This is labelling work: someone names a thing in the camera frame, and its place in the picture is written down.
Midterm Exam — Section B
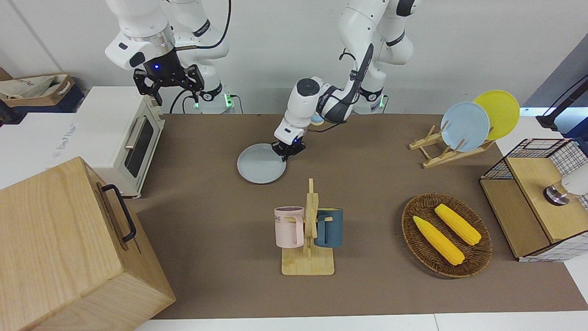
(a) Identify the wooden plate rack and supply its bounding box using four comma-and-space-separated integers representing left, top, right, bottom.
409, 125, 497, 169

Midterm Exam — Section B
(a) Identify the gray round plate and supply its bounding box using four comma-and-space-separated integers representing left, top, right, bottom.
237, 143, 287, 185

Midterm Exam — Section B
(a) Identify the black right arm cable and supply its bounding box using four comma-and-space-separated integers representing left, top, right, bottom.
175, 0, 232, 51

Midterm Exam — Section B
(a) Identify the yellow corn cob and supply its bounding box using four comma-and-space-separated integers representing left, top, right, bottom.
413, 216, 465, 266
435, 204, 482, 246

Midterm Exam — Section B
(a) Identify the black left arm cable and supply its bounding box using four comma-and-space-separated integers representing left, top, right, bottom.
339, 44, 373, 99

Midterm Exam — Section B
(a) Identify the white bottle with silver base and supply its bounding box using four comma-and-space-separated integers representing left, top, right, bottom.
543, 163, 588, 206

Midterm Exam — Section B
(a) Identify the white toaster oven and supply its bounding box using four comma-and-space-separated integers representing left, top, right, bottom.
50, 86, 166, 199

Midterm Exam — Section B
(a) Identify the black camera stand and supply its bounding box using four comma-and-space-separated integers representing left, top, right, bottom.
537, 76, 588, 130

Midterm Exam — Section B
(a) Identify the light wooden drawer box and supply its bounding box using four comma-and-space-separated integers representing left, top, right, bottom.
0, 156, 176, 331

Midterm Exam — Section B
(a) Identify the brown table mat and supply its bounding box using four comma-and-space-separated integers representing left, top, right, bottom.
126, 114, 588, 320

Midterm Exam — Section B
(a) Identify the light blue plate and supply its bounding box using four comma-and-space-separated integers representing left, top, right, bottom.
441, 102, 491, 152

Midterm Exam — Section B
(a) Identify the black cable with metal connector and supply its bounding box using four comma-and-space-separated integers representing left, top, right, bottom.
169, 88, 196, 114

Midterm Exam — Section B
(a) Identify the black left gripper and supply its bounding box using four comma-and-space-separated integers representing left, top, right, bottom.
272, 142, 306, 162

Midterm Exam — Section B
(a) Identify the wooden mug stand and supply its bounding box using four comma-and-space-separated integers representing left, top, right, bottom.
281, 178, 335, 276

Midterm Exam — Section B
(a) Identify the black metal drawer handle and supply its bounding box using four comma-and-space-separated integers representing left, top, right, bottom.
102, 184, 137, 243

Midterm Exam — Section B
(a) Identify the dark blue mug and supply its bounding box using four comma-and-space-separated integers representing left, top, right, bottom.
314, 208, 344, 249

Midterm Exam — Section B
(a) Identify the cardboard box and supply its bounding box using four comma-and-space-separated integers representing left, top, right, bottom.
0, 74, 76, 108

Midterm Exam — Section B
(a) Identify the brown wicker basket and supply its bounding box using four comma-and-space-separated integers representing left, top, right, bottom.
401, 193, 493, 279

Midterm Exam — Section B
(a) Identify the yellow plate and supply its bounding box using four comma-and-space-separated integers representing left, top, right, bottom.
473, 90, 520, 141

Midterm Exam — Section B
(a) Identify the wire grid wooden shelf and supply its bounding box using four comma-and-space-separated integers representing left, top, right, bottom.
479, 138, 588, 263

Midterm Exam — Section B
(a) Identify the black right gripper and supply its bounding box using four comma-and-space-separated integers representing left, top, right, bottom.
133, 50, 205, 107

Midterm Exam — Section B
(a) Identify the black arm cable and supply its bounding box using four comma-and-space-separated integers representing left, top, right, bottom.
175, 0, 232, 51
339, 44, 373, 99

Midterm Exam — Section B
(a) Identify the beige cloth bag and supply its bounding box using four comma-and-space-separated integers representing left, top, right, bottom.
0, 74, 69, 100

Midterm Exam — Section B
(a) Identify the dark blue bin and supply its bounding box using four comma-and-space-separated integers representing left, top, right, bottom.
9, 87, 86, 114

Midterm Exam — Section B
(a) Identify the pink mug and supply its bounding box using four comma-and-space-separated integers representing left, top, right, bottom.
274, 206, 306, 249

